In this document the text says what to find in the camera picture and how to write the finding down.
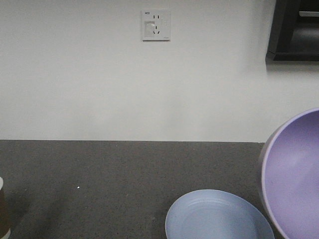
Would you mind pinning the purple plastic bowl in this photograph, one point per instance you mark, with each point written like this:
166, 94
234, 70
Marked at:
288, 176

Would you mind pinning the brown paper cup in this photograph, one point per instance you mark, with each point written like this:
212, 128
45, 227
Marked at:
4, 217

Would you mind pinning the light blue plastic plate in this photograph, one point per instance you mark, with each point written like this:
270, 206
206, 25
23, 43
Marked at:
215, 214

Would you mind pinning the white wall power socket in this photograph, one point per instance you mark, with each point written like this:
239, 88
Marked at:
155, 25

